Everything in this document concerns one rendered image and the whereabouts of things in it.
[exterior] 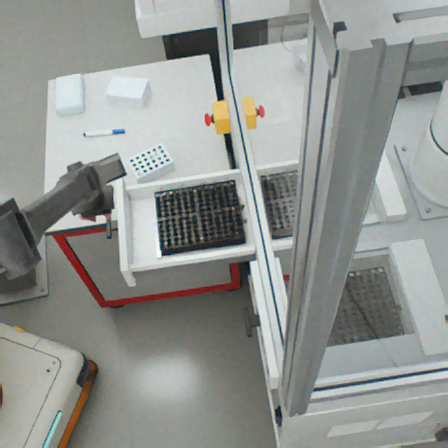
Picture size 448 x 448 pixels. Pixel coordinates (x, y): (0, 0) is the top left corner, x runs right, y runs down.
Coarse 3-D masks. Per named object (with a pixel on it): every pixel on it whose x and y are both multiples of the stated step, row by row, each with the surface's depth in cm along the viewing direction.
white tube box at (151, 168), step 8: (160, 144) 180; (144, 152) 179; (152, 152) 179; (160, 152) 179; (128, 160) 178; (136, 160) 178; (144, 160) 178; (152, 160) 177; (160, 160) 177; (168, 160) 178; (136, 168) 176; (144, 168) 176; (152, 168) 176; (160, 168) 175; (168, 168) 177; (136, 176) 174; (144, 176) 175; (152, 176) 177
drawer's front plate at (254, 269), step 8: (256, 264) 141; (256, 272) 140; (256, 280) 139; (256, 288) 137; (256, 296) 136; (256, 304) 140; (264, 304) 135; (264, 312) 134; (264, 320) 133; (264, 328) 132; (264, 336) 131; (264, 344) 135; (272, 344) 130; (272, 352) 129; (272, 360) 128; (272, 368) 127; (272, 376) 126; (272, 384) 131
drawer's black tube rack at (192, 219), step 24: (168, 192) 158; (192, 192) 158; (216, 192) 156; (168, 216) 154; (192, 216) 153; (216, 216) 154; (240, 216) 152; (168, 240) 154; (192, 240) 149; (216, 240) 149; (240, 240) 152
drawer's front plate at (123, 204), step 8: (120, 184) 158; (120, 192) 156; (120, 200) 155; (128, 200) 164; (120, 208) 154; (128, 208) 162; (120, 216) 152; (128, 216) 159; (120, 224) 151; (128, 224) 157; (120, 232) 150; (128, 232) 155; (120, 240) 148; (128, 240) 153; (120, 248) 147; (128, 248) 151; (120, 256) 146; (128, 256) 149; (128, 264) 147; (128, 272) 145; (128, 280) 149
